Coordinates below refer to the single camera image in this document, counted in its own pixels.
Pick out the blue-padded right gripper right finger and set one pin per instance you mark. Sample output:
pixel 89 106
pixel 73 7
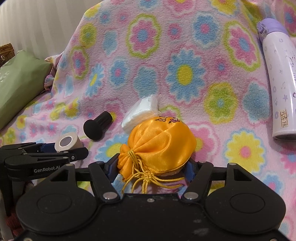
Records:
pixel 199 177

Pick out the pink floral fleece blanket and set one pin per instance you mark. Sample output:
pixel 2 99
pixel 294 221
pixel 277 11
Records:
pixel 204 62

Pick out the orange satin drawstring pouch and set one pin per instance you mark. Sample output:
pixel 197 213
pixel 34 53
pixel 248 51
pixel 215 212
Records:
pixel 157 149

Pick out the brown wicker basket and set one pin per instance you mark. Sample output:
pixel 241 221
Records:
pixel 6 53

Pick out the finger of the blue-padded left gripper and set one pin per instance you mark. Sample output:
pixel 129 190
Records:
pixel 31 147
pixel 40 163

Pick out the white tissue pack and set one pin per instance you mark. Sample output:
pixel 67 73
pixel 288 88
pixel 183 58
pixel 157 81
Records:
pixel 142 110

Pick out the green cushion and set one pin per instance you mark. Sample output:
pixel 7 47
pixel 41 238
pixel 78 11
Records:
pixel 22 79

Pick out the purple white thermos bottle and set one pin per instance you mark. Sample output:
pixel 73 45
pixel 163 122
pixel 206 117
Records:
pixel 279 55

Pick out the beige tape roll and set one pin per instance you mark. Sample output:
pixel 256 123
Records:
pixel 68 141

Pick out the black foam ball attachment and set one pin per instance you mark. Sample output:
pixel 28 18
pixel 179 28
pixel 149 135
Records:
pixel 96 128

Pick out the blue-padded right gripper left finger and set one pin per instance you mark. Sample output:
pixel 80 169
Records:
pixel 102 176

